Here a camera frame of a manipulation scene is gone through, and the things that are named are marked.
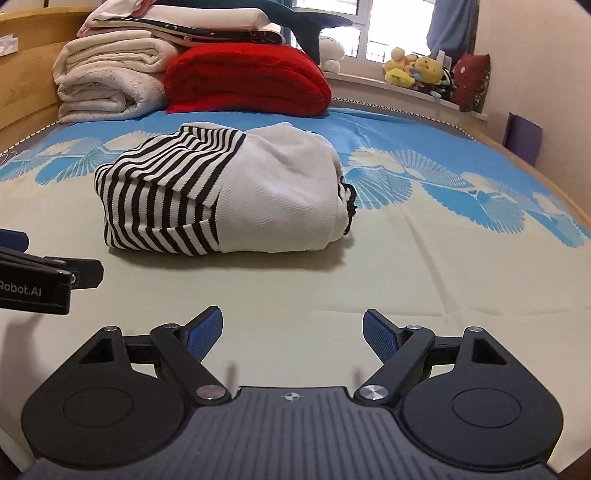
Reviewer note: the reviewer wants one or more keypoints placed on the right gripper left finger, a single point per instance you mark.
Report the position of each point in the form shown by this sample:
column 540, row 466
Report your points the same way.
column 181, row 350

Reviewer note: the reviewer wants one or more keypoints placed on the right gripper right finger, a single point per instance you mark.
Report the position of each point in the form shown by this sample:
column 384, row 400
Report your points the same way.
column 403, row 352

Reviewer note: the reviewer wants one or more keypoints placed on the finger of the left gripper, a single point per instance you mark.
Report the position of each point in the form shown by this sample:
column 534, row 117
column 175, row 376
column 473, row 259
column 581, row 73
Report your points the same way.
column 14, row 240
column 26, row 271

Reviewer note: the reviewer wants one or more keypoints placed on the black white striped garment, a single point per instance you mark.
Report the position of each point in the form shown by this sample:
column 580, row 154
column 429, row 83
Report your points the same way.
column 208, row 188

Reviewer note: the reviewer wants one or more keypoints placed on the blue cream patterned bedspread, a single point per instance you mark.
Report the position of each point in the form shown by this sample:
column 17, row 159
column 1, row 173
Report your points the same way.
column 449, row 233

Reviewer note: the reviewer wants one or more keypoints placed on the wooden headboard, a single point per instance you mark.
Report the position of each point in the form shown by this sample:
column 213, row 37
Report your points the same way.
column 28, row 94

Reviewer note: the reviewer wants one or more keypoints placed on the cream folded blanket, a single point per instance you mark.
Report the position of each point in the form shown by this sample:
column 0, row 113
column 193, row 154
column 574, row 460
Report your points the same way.
column 112, row 76

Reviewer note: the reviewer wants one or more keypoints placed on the red folded blanket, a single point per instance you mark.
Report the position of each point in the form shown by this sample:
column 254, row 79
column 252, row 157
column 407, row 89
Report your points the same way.
column 246, row 77

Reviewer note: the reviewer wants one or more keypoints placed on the purple box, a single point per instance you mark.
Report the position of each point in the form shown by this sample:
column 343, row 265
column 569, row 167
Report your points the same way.
column 523, row 138

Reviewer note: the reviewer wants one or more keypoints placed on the white folded bedding stack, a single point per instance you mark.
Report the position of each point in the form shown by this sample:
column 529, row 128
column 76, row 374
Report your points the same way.
column 183, row 25

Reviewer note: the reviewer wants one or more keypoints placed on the yellow plush toys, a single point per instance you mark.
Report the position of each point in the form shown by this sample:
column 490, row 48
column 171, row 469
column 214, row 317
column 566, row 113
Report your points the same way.
column 422, row 74

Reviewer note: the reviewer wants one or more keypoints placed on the white plush toy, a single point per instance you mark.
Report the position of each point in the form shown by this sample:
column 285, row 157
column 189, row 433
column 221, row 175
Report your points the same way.
column 331, row 55

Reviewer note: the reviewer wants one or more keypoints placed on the blue curtain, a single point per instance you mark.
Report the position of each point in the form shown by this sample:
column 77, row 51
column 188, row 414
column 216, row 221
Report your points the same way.
column 452, row 27

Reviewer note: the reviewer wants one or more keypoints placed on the dark teal shark plush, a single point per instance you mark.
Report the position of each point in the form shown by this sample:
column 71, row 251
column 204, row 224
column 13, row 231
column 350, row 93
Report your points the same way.
column 305, row 25

